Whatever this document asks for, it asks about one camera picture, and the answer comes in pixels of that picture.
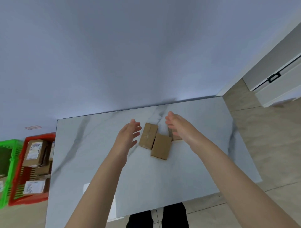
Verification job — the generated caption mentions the green plastic basket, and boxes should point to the green plastic basket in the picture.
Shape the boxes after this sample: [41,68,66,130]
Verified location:
[0,139,24,210]

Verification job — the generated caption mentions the person's right forearm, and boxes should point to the person's right forearm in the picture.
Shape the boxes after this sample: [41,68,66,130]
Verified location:
[194,138,299,228]

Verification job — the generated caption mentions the person's left hand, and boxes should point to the person's left hand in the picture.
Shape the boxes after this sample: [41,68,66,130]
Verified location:
[109,118,142,168]

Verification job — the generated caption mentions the small plain cardboard box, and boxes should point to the small plain cardboard box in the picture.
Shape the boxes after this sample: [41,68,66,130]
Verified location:
[167,126,183,141]
[151,133,172,161]

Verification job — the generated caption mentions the small parcel marked 8772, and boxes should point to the small parcel marked 8772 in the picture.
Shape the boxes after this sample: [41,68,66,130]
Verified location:
[48,141,55,161]

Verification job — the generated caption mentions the person's black trousers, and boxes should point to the person's black trousers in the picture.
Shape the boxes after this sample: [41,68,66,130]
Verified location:
[126,202,190,228]

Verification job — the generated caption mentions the white door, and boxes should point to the white door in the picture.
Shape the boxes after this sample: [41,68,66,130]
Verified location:
[243,56,301,108]

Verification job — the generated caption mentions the person's left forearm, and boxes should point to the person's left forearm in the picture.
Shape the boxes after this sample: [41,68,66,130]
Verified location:
[65,156,129,228]

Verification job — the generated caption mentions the small labelled cardboard parcel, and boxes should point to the small labelled cardboard parcel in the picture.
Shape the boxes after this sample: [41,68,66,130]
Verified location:
[23,178,50,195]

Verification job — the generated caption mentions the tall parcel with 9777 sticker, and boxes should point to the tall parcel with 9777 sticker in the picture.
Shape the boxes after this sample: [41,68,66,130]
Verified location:
[22,139,49,168]

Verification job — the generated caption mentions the long narrow cardboard box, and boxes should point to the long narrow cardboard box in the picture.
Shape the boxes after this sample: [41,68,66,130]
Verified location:
[23,162,52,177]

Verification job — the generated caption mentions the narrow taped parcel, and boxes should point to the narrow taped parcel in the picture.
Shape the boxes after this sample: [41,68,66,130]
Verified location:
[139,122,159,150]

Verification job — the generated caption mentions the person's right hand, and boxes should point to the person's right hand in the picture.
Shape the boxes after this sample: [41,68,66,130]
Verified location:
[165,111,208,153]

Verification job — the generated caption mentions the black door latch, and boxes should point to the black door latch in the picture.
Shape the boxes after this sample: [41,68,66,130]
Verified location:
[268,73,282,83]

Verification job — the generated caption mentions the red plastic basket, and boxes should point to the red plastic basket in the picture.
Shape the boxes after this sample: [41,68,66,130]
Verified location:
[8,132,56,207]

